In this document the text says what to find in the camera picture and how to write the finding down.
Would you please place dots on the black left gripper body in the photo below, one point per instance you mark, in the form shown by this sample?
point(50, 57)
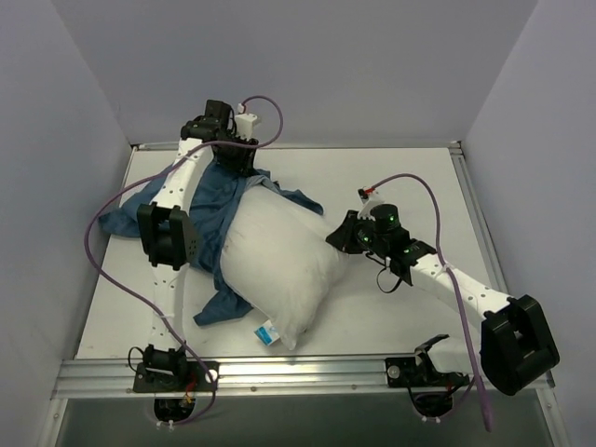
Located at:
point(236, 155)

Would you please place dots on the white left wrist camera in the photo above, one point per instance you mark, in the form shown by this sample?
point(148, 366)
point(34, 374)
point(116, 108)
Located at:
point(245, 125)

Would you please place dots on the white pillow with print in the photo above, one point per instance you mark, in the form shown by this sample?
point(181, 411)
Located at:
point(275, 256)

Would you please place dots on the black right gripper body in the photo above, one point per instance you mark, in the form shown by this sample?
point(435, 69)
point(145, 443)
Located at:
point(353, 234)

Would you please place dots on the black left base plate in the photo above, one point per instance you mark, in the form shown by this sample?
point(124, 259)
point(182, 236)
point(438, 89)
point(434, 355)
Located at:
point(193, 377)

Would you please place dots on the blue letter-print pillowcase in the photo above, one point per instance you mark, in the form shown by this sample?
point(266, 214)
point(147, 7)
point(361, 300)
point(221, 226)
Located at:
point(213, 207)

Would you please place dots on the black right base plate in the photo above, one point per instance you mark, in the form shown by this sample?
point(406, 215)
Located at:
point(402, 372)

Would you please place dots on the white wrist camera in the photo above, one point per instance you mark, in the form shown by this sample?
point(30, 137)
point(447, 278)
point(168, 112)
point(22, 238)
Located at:
point(370, 199)
point(245, 125)

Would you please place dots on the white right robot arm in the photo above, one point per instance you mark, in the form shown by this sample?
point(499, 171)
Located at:
point(516, 344)

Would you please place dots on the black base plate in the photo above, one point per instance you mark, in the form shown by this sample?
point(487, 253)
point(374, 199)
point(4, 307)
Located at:
point(402, 372)
point(193, 377)

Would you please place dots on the aluminium front rail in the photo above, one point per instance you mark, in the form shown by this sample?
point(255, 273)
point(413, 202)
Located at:
point(266, 376)

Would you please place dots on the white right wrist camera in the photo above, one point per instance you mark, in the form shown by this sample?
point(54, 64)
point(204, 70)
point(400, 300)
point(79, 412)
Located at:
point(370, 199)

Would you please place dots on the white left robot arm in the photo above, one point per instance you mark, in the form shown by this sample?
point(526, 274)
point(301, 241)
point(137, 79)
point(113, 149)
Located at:
point(168, 237)

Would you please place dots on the blue white pillow label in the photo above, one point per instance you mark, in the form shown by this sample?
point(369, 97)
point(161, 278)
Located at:
point(267, 333)

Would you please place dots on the aluminium back rail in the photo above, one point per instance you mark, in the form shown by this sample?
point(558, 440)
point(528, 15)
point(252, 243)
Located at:
point(372, 145)

